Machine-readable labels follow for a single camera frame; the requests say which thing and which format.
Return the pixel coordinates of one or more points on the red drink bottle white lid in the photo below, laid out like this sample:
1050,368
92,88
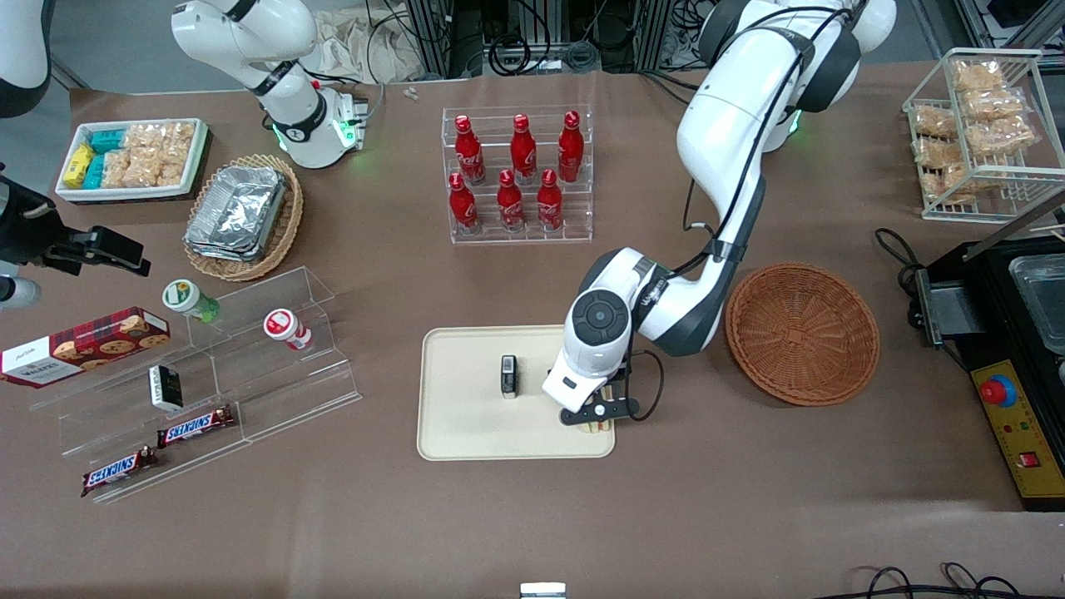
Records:
284,326

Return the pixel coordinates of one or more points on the black appliance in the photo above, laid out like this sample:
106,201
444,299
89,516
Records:
990,333

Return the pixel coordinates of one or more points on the white rectangular snack bin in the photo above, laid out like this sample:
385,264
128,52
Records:
75,193

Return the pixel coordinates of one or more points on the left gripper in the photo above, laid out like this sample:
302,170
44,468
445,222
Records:
618,378

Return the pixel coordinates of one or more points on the red cola bottle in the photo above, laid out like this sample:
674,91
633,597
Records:
571,150
469,154
463,208
522,154
549,206
510,206

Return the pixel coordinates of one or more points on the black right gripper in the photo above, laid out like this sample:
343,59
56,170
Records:
32,235

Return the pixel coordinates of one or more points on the small black grey device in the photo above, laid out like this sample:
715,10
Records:
508,378

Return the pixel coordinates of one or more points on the teal snack packet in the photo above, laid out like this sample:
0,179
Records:
94,171
108,140

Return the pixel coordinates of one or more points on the white crumpled cloth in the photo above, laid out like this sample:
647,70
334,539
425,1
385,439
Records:
349,50

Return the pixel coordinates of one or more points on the clear acrylic step shelf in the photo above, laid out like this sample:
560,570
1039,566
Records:
274,391

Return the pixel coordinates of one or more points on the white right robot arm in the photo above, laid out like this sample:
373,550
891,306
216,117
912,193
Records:
250,33

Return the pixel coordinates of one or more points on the yellow snack packet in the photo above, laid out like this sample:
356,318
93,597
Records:
78,165

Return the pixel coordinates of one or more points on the clear plastic container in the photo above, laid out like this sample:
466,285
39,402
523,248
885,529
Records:
1040,299

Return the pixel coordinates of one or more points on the small black white box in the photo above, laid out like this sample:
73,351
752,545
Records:
166,387

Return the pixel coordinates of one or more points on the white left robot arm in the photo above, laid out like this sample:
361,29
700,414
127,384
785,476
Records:
724,125

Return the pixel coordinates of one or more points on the beige plastic tray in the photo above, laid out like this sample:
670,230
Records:
466,424

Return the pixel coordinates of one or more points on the light tan wicker basket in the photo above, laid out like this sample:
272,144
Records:
287,225

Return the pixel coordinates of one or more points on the silver foil tray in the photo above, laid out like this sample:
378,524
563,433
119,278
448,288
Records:
237,212

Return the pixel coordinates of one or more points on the green drink bottle white lid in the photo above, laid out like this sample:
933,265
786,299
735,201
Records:
187,298

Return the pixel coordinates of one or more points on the red tartan cookie box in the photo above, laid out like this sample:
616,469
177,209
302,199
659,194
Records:
83,345

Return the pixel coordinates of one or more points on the brown round wicker basket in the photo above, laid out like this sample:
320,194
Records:
799,333

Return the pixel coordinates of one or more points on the clear acrylic bottle rack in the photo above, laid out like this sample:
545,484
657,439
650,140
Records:
574,225

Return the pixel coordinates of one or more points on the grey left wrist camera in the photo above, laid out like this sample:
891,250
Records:
586,413

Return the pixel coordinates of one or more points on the grey metal bar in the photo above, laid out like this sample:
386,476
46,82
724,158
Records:
1015,226

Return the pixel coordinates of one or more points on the yellow emergency stop box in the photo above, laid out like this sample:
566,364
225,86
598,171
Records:
1032,433

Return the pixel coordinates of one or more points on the clear bag rice crackers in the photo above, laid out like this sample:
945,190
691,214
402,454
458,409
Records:
143,169
144,136
175,168
179,137
116,169

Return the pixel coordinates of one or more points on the clear bag fried snacks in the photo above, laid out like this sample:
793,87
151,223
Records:
994,105
938,152
978,76
935,122
1003,137
947,183

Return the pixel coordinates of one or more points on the brown Snickers bar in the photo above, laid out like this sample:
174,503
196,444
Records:
195,426
119,471

